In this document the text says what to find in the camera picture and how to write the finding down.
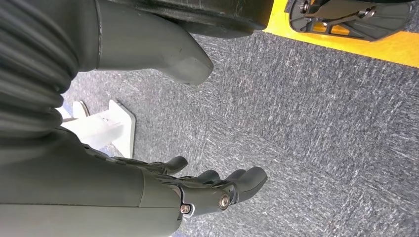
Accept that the yellow platform frame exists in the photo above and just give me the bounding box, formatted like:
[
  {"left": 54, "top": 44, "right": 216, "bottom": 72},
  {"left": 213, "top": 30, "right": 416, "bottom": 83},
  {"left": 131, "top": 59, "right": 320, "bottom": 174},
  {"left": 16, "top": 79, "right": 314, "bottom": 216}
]
[{"left": 262, "top": 0, "right": 419, "bottom": 69}]

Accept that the grey kiosk stand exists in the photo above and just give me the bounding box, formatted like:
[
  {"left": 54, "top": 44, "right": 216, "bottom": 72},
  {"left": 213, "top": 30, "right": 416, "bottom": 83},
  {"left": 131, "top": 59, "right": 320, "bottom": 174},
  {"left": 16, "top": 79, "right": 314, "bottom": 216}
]
[{"left": 60, "top": 99, "right": 137, "bottom": 159}]

